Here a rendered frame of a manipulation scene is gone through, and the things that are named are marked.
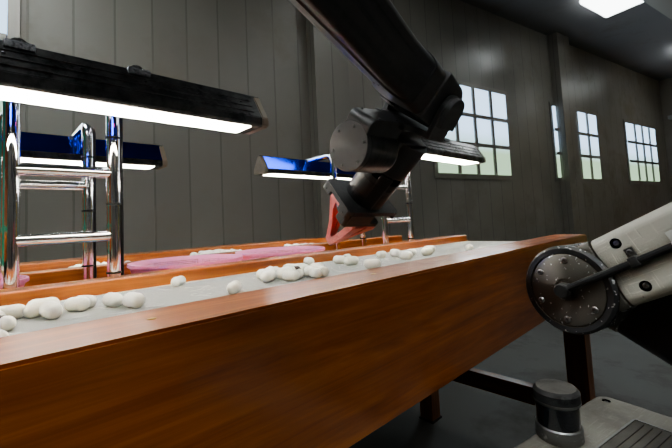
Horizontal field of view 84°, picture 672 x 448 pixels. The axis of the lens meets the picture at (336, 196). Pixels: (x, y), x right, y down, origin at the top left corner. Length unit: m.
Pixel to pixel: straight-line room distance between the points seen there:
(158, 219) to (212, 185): 0.38
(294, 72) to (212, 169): 0.98
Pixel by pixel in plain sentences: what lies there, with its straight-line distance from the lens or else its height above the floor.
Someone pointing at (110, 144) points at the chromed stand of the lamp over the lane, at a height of 1.01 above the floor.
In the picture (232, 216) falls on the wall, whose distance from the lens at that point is 2.57.
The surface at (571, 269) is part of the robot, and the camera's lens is 0.64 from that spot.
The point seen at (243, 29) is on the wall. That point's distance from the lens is 2.95.
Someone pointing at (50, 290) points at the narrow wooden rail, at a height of 0.76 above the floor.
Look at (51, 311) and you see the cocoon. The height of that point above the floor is 0.75.
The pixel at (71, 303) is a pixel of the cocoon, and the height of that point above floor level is 0.75.
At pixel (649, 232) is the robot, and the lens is 0.61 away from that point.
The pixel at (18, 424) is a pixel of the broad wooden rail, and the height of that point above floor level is 0.73.
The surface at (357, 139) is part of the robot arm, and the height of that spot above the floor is 0.93.
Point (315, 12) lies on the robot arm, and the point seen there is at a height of 1.00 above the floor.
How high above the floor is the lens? 0.85
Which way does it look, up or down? 4 degrees up
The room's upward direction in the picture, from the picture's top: 3 degrees counter-clockwise
